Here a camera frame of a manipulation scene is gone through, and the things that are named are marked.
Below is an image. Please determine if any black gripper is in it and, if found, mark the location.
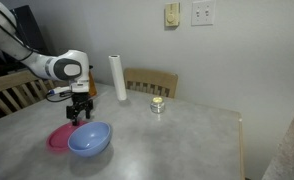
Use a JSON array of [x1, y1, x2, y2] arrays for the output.
[[65, 92, 95, 127]]

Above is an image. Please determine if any white paper towel roll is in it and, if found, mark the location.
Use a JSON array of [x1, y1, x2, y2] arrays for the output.
[[107, 54, 128, 102]]

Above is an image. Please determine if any pink plastic plate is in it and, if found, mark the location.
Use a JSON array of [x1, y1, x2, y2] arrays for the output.
[[46, 120, 88, 153]]

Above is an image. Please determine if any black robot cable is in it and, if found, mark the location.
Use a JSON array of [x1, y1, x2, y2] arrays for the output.
[[0, 3, 73, 103]]

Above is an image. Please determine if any beige wall thermostat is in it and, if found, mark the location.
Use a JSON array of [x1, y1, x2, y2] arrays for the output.
[[164, 1, 181, 28]]

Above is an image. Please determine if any orange water bottle black cap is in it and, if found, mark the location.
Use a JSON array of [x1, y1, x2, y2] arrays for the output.
[[86, 68, 98, 98]]

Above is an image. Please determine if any wooden chair straight backrest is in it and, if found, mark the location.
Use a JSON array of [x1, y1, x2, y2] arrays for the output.
[[0, 69, 60, 116]]

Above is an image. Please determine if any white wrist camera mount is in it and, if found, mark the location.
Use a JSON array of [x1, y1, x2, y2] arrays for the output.
[[50, 79, 90, 95]]

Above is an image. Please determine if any wooden chair curved backrest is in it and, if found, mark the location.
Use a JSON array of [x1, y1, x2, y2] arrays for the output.
[[122, 67, 179, 99]]

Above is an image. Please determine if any white light switch plate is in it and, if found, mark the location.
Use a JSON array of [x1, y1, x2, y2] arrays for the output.
[[191, 0, 217, 27]]

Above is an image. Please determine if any glass candle jar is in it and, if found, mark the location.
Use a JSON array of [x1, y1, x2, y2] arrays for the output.
[[149, 96, 166, 114]]

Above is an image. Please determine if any speckled grey countertop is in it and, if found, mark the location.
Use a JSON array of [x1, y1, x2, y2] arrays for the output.
[[260, 93, 294, 180]]

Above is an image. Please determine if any blue bowl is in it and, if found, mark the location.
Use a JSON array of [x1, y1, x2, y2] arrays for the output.
[[67, 120, 113, 158]]

